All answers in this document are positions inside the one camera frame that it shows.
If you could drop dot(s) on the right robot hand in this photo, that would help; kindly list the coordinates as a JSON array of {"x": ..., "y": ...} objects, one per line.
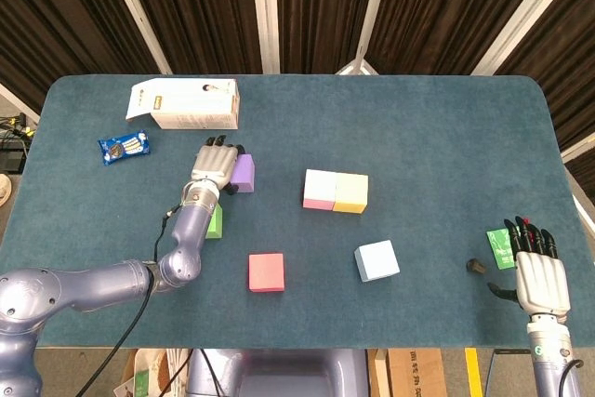
[{"x": 541, "y": 285}]

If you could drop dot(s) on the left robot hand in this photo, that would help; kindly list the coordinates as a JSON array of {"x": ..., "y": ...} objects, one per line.
[{"x": 214, "y": 162}]

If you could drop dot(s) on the purple foam cube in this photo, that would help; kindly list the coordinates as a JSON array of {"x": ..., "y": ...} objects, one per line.
[{"x": 244, "y": 174}]

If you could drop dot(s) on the green foam cube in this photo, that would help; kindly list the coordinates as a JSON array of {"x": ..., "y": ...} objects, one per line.
[{"x": 215, "y": 225}]

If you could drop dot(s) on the yellow foam cube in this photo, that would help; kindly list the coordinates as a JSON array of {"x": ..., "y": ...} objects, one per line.
[{"x": 351, "y": 190}]

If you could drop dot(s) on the light blue foam cube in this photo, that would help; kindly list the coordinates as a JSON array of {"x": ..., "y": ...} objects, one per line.
[{"x": 376, "y": 260}]

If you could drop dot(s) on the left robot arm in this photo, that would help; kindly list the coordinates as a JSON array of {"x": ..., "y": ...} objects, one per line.
[{"x": 190, "y": 239}]

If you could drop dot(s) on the green sachet packet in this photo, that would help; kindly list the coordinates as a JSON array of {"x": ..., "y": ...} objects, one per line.
[{"x": 499, "y": 253}]

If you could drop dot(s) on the small black cap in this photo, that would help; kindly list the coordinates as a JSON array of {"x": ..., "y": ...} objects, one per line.
[{"x": 476, "y": 267}]

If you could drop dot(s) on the white cardboard carton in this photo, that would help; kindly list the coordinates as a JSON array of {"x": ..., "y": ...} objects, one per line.
[{"x": 186, "y": 99}]

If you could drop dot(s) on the blue Oreo cookie packet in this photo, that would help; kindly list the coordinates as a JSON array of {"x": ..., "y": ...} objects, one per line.
[{"x": 123, "y": 148}]

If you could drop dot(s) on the pink foam cube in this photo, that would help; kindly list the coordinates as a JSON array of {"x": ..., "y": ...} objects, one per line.
[{"x": 320, "y": 185}]

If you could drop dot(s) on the red foam cube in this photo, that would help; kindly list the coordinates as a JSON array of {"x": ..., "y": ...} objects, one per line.
[{"x": 266, "y": 271}]

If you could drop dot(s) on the teal felt table cover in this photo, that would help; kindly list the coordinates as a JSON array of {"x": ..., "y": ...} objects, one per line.
[{"x": 325, "y": 113}]

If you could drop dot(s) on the dark brown curtain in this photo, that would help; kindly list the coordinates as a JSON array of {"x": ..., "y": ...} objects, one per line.
[{"x": 209, "y": 11}]

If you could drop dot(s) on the brown cardboard box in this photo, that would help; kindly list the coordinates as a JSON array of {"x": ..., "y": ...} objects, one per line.
[{"x": 413, "y": 374}]

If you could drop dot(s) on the wooden plank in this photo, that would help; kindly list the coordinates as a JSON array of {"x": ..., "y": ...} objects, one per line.
[{"x": 377, "y": 374}]

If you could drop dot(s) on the black electronic device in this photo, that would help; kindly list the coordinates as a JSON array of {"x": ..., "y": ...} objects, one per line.
[{"x": 11, "y": 160}]

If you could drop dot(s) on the beige round object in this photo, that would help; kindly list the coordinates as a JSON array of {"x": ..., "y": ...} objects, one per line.
[{"x": 4, "y": 190}]

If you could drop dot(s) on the grey robot torso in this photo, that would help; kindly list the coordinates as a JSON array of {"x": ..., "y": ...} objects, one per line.
[{"x": 288, "y": 374}]

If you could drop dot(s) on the white paper bag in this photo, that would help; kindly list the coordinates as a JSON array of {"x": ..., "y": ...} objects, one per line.
[{"x": 144, "y": 378}]

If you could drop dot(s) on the white frame post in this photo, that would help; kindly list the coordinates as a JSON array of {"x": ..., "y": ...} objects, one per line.
[
  {"x": 578, "y": 149},
  {"x": 18, "y": 104},
  {"x": 265, "y": 11},
  {"x": 524, "y": 11},
  {"x": 135, "y": 11},
  {"x": 372, "y": 11}
]

